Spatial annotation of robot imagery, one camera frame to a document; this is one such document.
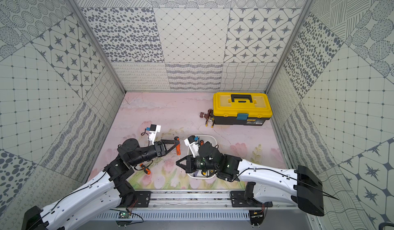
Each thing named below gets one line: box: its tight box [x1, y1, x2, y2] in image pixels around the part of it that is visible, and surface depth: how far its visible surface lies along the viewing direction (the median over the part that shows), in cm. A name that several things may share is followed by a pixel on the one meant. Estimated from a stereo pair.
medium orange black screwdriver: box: [173, 136, 182, 172], surface depth 69 cm
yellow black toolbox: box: [212, 92, 273, 126], surface depth 93 cm
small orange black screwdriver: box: [139, 163, 152, 176], surface depth 83 cm
